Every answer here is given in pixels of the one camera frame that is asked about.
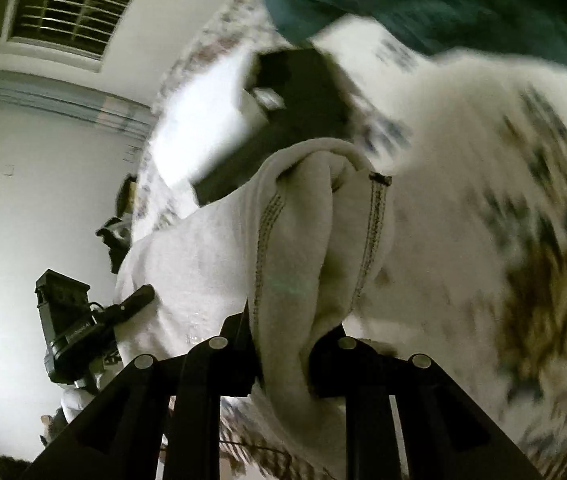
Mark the beige garment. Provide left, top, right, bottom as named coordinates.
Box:
left=115, top=139, right=393, bottom=479

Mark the floral bed sheet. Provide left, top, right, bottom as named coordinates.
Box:
left=134, top=18, right=567, bottom=479

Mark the left blue curtain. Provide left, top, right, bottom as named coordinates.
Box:
left=0, top=70, right=156, bottom=140

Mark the folded white garment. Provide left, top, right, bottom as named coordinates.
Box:
left=150, top=48, right=285, bottom=195

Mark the folded black garment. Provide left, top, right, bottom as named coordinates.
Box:
left=192, top=48, right=354, bottom=206

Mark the barred window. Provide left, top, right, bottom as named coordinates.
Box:
left=10, top=0, right=132, bottom=61

